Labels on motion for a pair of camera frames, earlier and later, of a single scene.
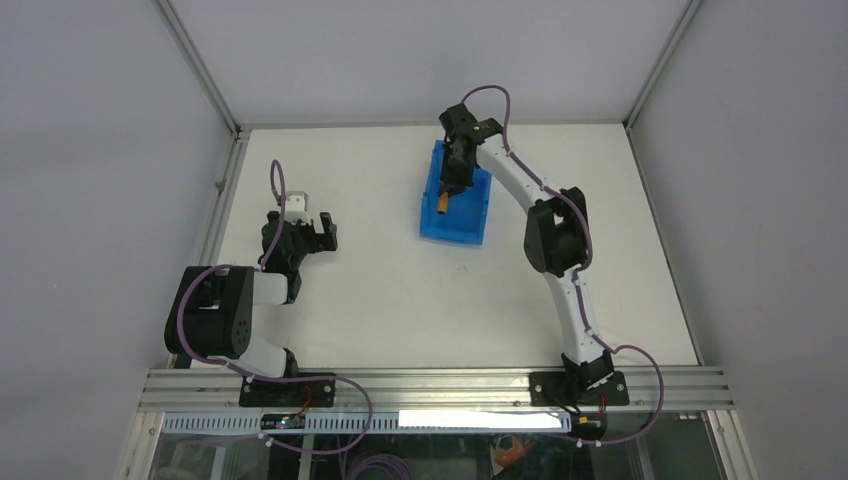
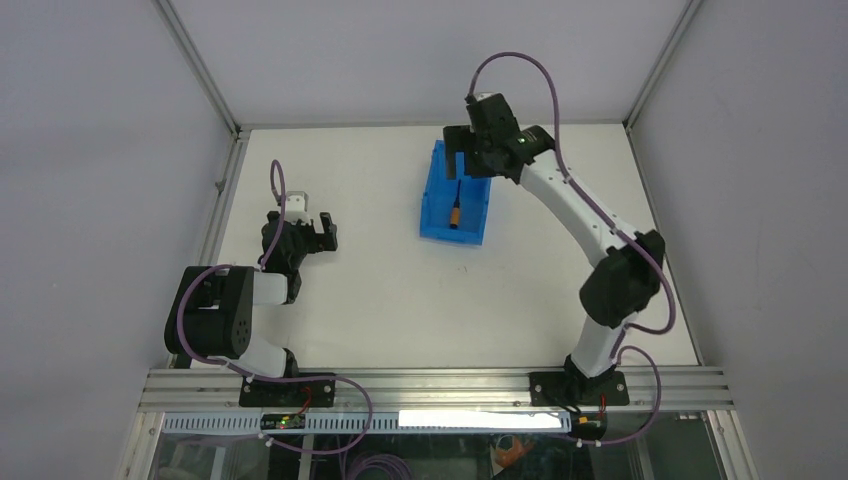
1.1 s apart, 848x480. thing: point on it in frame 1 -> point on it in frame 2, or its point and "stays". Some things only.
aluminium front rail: (217, 390) stays
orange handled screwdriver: (444, 202) -> (455, 211)
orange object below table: (507, 458) stays
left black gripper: (318, 241) stays
